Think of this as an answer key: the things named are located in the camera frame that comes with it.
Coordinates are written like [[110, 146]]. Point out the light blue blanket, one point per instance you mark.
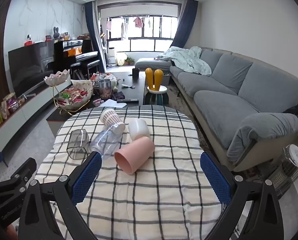
[[189, 60]]

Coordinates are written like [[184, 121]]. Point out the white hanging garment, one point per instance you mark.
[[124, 31]]

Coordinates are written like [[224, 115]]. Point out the purple snack packet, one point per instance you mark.
[[12, 103]]

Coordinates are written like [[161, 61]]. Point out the yellow rabbit-ear stool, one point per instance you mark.
[[154, 78]]

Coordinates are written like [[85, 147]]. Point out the checked tablecloth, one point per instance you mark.
[[151, 192]]

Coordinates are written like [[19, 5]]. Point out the potted plant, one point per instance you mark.
[[130, 61]]

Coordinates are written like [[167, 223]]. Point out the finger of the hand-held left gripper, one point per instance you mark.
[[24, 171]]

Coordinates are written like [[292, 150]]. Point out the patterned paper cup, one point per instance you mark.
[[109, 116]]

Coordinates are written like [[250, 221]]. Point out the pink cup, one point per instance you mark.
[[136, 155]]

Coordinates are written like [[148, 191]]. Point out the grey storage box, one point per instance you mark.
[[166, 80]]

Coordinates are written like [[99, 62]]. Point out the black mug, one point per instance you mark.
[[135, 72]]

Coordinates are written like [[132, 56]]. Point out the dark coffee table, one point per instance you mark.
[[136, 90]]

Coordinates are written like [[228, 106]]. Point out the dark purple cloth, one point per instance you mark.
[[118, 96]]

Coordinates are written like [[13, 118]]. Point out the flat screen television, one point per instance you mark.
[[26, 67]]

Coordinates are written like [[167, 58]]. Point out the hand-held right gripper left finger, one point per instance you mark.
[[86, 177]]

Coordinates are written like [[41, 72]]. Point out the black upright piano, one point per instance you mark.
[[64, 52]]

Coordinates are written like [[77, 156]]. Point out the small white lamp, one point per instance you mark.
[[121, 59]]

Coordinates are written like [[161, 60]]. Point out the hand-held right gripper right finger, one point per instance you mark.
[[215, 177]]

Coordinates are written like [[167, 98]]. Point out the white air purifier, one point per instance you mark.
[[111, 56]]

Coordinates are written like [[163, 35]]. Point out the clear plastic cup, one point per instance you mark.
[[106, 140]]

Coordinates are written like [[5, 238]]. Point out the black bag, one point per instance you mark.
[[292, 112]]

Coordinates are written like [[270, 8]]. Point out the white television cabinet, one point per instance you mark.
[[34, 107]]

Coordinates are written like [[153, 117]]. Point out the black piano bench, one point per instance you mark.
[[89, 63]]

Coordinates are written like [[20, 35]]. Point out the blue curtain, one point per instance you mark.
[[92, 30], [186, 25]]

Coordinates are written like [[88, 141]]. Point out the white paper sheet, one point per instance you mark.
[[112, 103]]

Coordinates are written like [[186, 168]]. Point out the pink hanging garment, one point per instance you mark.
[[138, 22]]

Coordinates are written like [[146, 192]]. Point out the two-tier snack stand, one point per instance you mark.
[[74, 96]]

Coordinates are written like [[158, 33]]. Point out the black remote control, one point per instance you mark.
[[127, 100]]

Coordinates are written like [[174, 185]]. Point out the grey transparent square cup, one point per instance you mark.
[[76, 142]]

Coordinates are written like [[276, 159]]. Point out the grey bunny figure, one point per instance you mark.
[[56, 33]]

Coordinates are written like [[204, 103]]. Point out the clear jar of nuts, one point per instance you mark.
[[104, 90]]

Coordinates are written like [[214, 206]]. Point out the white electric heater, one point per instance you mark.
[[289, 170]]

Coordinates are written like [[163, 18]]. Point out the grey sofa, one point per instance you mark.
[[226, 100]]

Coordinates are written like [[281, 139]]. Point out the white cup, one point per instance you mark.
[[139, 128]]

